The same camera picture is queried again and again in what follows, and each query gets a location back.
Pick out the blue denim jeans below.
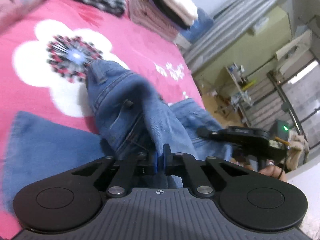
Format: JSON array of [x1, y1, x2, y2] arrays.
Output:
[[2, 60, 232, 211]]

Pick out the person's right hand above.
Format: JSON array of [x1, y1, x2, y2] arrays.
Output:
[[230, 158, 287, 182]]

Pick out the cluttered side table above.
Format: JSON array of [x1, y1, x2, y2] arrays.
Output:
[[215, 63, 256, 127]]

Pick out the grey curtain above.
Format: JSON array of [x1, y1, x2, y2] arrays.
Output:
[[183, 0, 279, 73]]

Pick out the blue water bottle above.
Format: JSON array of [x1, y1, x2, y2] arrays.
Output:
[[180, 8, 214, 43]]

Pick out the black folded garment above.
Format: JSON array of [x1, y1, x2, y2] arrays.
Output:
[[152, 0, 193, 30]]

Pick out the pink floral bed blanket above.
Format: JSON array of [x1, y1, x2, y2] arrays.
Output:
[[0, 0, 206, 240]]

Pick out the pink patterned folded garment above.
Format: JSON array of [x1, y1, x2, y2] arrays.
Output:
[[129, 0, 178, 42]]

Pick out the white folded sweater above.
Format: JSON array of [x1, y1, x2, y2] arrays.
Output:
[[162, 0, 198, 26]]

